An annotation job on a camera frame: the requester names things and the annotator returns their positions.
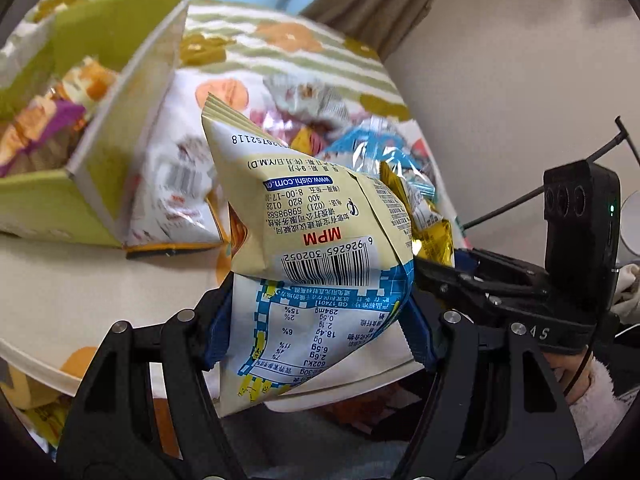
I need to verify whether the cream snack packet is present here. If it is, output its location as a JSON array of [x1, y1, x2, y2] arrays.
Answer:
[[201, 92, 418, 418]]

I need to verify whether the orange white snack packet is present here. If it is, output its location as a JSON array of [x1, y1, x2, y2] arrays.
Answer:
[[50, 56, 119, 107]]

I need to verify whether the floral striped blanket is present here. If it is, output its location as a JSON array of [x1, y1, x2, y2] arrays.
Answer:
[[0, 0, 417, 122]]

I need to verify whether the green cardboard box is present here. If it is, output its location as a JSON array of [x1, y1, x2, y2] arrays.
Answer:
[[0, 0, 188, 248]]

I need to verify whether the yellow purple snack packet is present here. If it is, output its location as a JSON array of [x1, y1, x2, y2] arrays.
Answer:
[[290, 125, 328, 156]]

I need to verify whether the black cable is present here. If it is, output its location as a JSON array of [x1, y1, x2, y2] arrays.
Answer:
[[564, 310, 602, 403]]

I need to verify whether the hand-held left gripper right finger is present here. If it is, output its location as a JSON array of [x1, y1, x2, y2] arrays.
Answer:
[[390, 301, 587, 480]]

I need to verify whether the brown curtain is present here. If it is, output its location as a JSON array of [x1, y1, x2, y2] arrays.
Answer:
[[300, 0, 467, 57]]

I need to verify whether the gold snack packet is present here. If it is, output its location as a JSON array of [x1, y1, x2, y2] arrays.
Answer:
[[380, 160, 454, 267]]

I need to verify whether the persimmon print tablecloth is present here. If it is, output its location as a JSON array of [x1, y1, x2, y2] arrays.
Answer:
[[0, 67, 451, 413]]

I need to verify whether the white cloth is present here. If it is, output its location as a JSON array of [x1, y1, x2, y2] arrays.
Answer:
[[612, 255, 640, 322]]

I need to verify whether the person's right hand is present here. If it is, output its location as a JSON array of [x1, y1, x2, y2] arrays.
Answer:
[[544, 347, 597, 404]]

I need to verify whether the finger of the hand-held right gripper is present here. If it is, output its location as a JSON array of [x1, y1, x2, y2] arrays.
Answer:
[[412, 257, 551, 333], [452, 248, 549, 292]]

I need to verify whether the blue clear snack packet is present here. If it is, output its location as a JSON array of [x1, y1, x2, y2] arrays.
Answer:
[[325, 119, 437, 202]]

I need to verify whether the silver snack packet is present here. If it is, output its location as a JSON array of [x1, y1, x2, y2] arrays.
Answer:
[[264, 72, 352, 127]]

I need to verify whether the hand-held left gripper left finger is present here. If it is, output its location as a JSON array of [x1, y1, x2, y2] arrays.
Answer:
[[57, 272, 251, 480]]

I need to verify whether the person's right forearm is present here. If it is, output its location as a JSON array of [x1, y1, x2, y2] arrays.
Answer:
[[567, 357, 635, 461]]

